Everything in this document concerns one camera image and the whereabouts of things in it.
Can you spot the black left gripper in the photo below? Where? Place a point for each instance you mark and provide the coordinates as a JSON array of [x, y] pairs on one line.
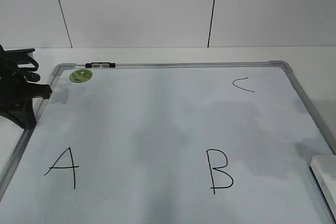
[[18, 88]]

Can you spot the white whiteboard with grey frame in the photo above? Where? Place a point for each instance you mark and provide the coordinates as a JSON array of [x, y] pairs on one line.
[[170, 143]]

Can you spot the green round magnet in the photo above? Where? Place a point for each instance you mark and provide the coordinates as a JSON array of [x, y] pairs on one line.
[[81, 75]]

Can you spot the black and silver marker pen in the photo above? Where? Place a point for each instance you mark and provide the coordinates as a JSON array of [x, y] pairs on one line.
[[97, 65]]

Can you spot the white rectangular board eraser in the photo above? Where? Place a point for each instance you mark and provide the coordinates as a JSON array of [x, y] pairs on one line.
[[323, 168]]

